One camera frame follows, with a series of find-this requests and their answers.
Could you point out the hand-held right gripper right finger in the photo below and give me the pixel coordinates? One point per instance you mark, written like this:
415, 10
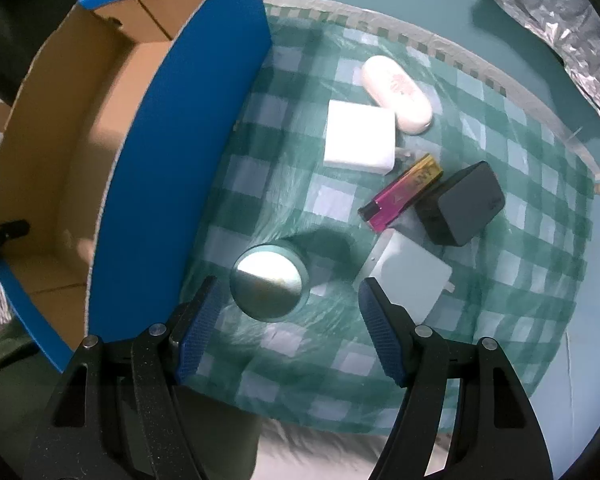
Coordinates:
380, 335

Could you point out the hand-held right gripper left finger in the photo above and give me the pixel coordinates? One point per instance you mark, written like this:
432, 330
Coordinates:
200, 332

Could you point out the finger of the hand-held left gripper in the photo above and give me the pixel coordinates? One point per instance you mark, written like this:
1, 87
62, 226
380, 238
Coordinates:
7, 231

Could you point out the white charger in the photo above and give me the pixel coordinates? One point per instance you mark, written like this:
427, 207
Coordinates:
357, 135
410, 270

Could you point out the green metal tin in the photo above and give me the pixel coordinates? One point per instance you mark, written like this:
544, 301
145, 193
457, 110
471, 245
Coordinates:
267, 282

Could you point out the pink and gold lighter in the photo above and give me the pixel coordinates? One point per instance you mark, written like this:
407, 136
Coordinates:
397, 195

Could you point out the black charger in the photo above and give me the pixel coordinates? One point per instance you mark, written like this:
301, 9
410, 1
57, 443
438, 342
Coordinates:
460, 205

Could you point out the blue cardboard box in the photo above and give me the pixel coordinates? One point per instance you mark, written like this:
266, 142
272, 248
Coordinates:
180, 135

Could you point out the white oval case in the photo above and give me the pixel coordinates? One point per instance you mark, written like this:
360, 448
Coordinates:
395, 90

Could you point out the white fabric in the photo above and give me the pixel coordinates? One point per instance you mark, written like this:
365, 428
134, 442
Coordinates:
325, 452

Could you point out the green checkered tablecloth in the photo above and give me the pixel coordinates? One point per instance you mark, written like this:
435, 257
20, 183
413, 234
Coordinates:
505, 285

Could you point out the dark object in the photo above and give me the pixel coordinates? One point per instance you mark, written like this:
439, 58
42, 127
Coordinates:
20, 20

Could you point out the silver foil sheet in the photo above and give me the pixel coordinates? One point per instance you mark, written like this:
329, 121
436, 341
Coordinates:
545, 5

